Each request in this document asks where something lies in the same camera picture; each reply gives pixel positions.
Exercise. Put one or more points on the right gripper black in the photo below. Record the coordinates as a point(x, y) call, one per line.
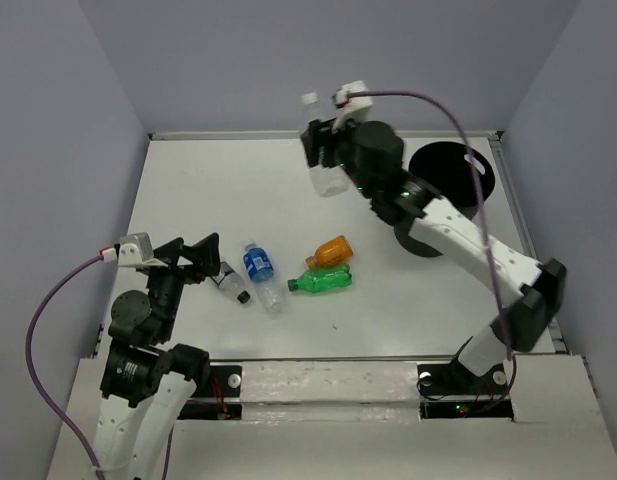
point(312, 139)

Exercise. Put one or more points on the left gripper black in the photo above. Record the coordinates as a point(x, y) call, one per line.
point(206, 255)

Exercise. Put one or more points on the clear bottle black cap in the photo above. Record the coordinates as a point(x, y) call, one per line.
point(231, 284)

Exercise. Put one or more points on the clear bottle green white label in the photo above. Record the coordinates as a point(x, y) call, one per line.
point(316, 137)

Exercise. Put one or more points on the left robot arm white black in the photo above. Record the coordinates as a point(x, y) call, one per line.
point(144, 387)

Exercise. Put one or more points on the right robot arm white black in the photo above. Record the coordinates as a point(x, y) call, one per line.
point(528, 293)

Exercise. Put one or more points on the black plastic bin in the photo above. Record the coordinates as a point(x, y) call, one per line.
point(446, 166)

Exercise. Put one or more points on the clear bottle blue label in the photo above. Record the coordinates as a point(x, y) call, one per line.
point(262, 274)

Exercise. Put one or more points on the orange plastic bottle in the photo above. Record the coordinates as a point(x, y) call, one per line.
point(333, 252)

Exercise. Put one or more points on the green plastic bottle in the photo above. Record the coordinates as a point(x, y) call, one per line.
point(319, 280)

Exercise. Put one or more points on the white foam front board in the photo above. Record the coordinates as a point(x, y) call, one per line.
point(273, 392)

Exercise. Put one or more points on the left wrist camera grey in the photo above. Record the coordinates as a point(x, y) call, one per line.
point(133, 250)

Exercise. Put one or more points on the aluminium table edge rail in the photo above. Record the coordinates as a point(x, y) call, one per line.
point(274, 135)

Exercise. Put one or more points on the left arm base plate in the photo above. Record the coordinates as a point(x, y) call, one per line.
point(219, 399)

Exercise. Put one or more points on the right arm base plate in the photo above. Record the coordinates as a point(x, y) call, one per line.
point(444, 398)

